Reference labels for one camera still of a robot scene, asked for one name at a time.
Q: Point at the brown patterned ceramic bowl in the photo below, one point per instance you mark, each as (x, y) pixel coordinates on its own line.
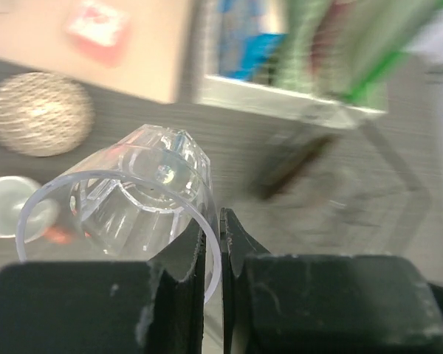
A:
(43, 114)

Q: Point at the black wire dish rack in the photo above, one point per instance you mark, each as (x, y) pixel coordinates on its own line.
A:
(361, 197)

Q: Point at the white file organizer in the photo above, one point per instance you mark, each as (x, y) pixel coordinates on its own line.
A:
(211, 89)

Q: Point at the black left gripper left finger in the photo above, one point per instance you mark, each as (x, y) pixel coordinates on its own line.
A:
(153, 306)

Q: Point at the brown cardboard sheet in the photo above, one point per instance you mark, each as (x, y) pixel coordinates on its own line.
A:
(33, 34)

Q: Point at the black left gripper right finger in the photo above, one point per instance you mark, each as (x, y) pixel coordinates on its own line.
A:
(299, 303)

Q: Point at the red floral lacquer plate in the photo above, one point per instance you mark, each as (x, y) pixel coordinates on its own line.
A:
(290, 160)

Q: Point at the pink ceramic mug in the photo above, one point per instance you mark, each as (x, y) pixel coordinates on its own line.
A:
(18, 208)

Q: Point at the blue booklet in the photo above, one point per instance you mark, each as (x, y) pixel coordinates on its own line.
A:
(250, 32)

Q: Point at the bright green mesh folder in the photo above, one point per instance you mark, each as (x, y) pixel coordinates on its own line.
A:
(390, 29)

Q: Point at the pink cube block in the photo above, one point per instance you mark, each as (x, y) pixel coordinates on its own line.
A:
(99, 30)

